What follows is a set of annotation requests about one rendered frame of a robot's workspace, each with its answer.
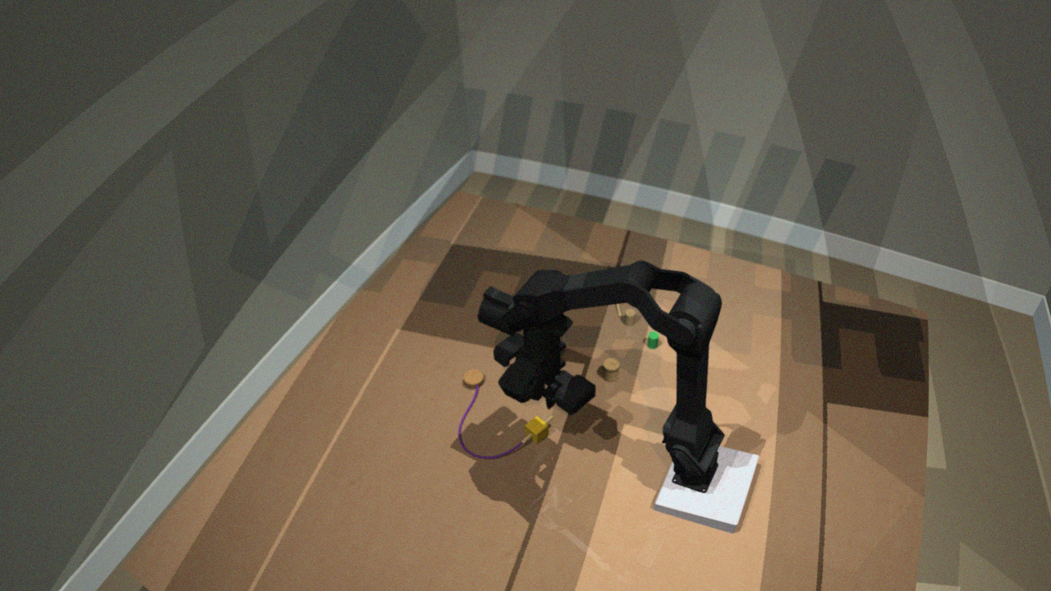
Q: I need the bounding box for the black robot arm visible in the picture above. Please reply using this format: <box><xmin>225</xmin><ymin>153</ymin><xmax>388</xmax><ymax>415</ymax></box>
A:
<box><xmin>477</xmin><ymin>261</ymin><xmax>725</xmax><ymax>493</ymax></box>

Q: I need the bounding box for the olive-yellow wooden block with round hole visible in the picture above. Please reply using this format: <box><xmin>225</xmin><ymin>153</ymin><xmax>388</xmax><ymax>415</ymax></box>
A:
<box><xmin>526</xmin><ymin>416</ymin><xmax>548</xmax><ymax>444</ymax></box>

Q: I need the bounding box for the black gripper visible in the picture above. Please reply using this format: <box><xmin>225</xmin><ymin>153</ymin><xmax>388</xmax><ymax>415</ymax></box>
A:
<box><xmin>493</xmin><ymin>333</ymin><xmax>596</xmax><ymax>415</ymax></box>

